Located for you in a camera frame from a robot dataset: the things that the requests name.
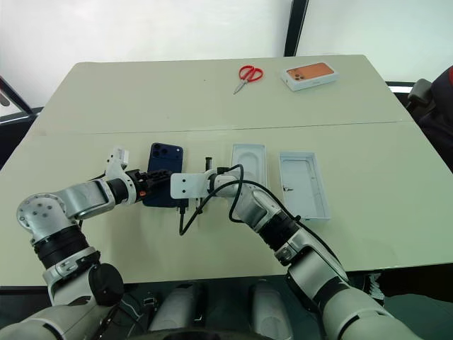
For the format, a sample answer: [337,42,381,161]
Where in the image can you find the white phone box lid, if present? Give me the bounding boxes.
[278,151,332,222]

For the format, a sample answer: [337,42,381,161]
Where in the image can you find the grey rounded robot leg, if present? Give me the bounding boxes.
[149,282,208,334]
[249,278,295,340]

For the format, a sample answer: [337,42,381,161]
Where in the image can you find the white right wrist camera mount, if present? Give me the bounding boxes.
[170,172,210,200]

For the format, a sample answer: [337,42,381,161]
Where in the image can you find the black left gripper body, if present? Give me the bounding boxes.
[132,169,159,207]

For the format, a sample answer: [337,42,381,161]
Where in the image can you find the dark metal frame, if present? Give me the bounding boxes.
[0,73,44,125]

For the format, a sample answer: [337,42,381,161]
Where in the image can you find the striped white and black object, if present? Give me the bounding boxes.
[366,271,385,299]

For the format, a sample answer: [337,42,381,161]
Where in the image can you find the black vertical post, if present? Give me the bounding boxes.
[282,0,309,57]

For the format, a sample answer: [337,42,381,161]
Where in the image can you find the red handled scissors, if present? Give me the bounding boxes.
[232,64,265,96]

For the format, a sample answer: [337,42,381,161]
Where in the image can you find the dark blue smartphone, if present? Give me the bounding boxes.
[142,142,185,208]

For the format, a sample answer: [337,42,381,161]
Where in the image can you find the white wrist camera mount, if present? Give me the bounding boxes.
[170,172,210,200]
[105,144,130,182]

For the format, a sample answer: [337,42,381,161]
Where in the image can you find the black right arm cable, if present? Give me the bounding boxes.
[178,164,350,281]

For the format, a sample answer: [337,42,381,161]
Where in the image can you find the black office chair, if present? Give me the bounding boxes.
[406,64,453,162]

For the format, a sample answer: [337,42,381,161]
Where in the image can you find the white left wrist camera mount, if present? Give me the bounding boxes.
[105,144,130,182]

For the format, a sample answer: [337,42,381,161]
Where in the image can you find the white box with orange phone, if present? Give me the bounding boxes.
[281,62,338,93]

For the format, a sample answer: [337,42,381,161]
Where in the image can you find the white phone box base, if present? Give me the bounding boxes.
[230,142,268,194]

